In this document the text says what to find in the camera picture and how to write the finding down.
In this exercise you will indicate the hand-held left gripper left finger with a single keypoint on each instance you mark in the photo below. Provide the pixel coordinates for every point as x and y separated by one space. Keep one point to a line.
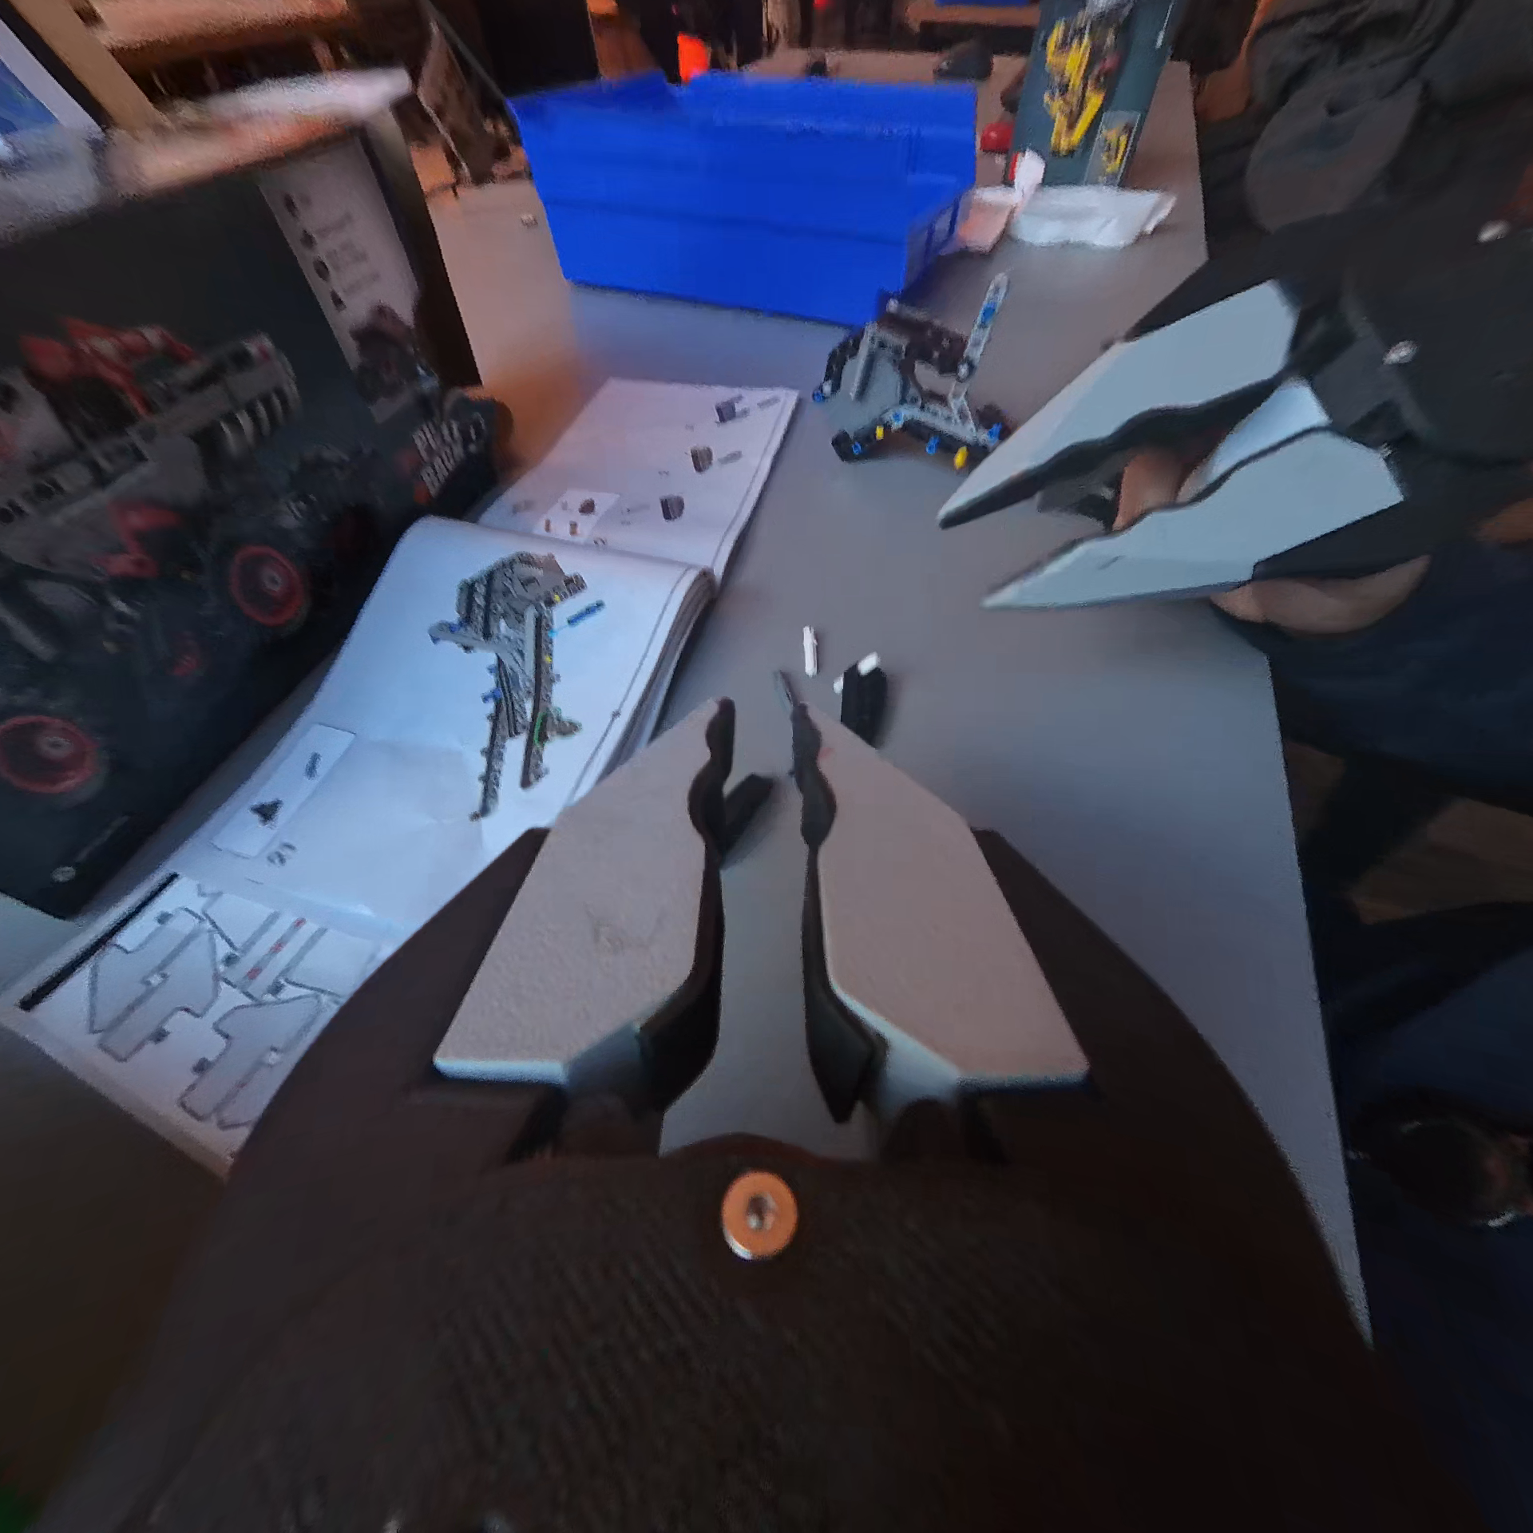
587 935

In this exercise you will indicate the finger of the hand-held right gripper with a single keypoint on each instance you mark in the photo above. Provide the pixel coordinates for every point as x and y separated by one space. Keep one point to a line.
1138 384
1223 539

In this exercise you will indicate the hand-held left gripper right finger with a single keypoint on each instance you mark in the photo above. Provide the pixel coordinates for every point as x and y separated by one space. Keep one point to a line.
935 946

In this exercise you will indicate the black curved lego piece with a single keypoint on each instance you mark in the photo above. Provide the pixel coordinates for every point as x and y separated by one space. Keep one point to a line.
750 801

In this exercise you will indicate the black lego beam white pin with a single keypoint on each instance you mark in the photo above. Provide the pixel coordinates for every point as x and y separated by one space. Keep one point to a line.
865 707

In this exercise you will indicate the dark lego axle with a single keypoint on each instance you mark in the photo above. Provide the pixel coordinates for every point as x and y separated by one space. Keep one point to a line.
785 689

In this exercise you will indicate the person's right forearm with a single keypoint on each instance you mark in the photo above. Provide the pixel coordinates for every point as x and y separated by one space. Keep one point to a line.
1438 671

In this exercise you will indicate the partly built lego model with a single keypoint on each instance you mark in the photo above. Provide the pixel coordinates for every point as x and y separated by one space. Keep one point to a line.
918 395

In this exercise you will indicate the open lego instruction booklet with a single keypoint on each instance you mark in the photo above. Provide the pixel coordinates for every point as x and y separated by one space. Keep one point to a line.
395 719

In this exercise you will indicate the yellow printed lego box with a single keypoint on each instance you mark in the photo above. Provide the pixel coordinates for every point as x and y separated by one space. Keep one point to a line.
1079 97

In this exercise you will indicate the black lego set box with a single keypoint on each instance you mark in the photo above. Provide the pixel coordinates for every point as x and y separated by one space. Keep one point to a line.
180 480

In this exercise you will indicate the person's right hand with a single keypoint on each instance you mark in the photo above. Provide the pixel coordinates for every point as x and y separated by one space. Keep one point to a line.
1330 600

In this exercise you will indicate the white plastic bag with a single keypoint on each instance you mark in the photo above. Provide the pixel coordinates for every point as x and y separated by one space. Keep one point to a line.
1079 216

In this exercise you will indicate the white sticker sheet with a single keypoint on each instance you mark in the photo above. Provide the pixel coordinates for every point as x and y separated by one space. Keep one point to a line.
180 1018

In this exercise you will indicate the blue plastic bin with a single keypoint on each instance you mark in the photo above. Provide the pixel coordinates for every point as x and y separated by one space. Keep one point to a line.
744 180

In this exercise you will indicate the person's dark blue torso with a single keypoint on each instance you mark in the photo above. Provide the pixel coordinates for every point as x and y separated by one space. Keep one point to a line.
1462 1055

